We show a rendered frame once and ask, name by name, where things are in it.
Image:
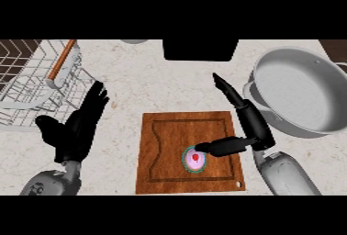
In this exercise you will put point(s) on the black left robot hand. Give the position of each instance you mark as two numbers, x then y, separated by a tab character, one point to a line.
82	128

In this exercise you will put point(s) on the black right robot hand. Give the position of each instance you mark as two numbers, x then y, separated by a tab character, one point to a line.
253	125

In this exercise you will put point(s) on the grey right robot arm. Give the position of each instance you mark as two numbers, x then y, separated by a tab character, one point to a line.
282	173

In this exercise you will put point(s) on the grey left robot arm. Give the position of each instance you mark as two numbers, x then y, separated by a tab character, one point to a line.
57	182

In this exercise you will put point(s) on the grey metal pot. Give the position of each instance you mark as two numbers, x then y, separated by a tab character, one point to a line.
299	91

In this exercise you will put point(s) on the brown wooden cutting board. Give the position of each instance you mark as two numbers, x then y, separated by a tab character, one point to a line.
189	151

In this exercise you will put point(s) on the black appliance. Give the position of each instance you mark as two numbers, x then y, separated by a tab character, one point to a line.
200	49

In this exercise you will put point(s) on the dark brown wooden panel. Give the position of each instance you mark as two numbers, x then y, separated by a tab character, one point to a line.
336	50

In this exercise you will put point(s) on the grey round object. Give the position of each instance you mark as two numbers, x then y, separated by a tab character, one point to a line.
135	41

